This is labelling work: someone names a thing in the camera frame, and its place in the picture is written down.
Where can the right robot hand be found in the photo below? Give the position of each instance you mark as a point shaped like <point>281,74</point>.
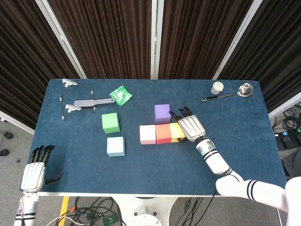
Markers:
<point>191,128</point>

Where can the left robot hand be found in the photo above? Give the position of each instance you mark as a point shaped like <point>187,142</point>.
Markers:
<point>33,176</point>

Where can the yellow cube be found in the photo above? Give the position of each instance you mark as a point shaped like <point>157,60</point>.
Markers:
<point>175,133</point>

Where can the red cube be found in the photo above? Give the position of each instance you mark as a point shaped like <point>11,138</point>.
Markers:
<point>163,133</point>

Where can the purple cube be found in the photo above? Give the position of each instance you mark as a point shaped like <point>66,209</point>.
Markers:
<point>161,113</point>

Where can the light blue cube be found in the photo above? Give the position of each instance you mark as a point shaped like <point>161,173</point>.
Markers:
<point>115,146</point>

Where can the green cube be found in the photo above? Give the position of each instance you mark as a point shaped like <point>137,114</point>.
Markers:
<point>110,122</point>

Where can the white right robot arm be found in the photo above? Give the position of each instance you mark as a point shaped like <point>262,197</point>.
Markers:
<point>216,162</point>

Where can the pink cube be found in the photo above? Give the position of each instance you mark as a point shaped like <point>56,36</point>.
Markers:
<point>147,133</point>

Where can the black chair caster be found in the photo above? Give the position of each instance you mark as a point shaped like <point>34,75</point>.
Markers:
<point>4,153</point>
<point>8,135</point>

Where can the yellow floor tape strip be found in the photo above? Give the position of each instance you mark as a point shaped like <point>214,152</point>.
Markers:
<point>64,208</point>

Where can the white medicine jar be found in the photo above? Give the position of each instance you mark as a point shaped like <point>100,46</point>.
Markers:
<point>217,87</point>

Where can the blue velvet table cloth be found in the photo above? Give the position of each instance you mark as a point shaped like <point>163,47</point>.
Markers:
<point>164,169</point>

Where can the small orange object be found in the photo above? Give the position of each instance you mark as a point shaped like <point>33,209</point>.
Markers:
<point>72,209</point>

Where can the green sachet packet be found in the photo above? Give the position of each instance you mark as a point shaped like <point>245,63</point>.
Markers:
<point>120,95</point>

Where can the green circuit board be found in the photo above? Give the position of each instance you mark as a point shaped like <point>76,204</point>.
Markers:
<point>109,221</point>

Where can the black power strip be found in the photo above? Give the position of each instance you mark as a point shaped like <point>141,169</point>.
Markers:
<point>283,140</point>

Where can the brown folding screen panel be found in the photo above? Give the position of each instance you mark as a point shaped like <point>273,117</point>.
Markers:
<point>200,35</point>
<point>277,58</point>
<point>105,35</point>
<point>23,58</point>

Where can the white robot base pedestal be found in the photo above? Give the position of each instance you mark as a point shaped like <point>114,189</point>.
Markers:
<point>143,212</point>

